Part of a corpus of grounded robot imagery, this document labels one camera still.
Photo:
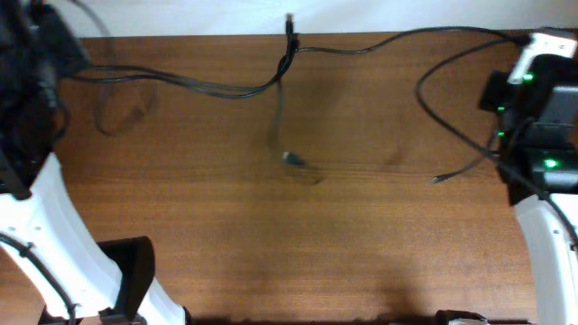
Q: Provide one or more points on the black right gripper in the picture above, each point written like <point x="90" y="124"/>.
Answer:
<point x="492" y="97"/>

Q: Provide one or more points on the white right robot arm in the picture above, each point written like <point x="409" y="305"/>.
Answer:
<point x="535" y="122"/>

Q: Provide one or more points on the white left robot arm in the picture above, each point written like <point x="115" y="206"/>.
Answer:
<point x="41" y="230"/>

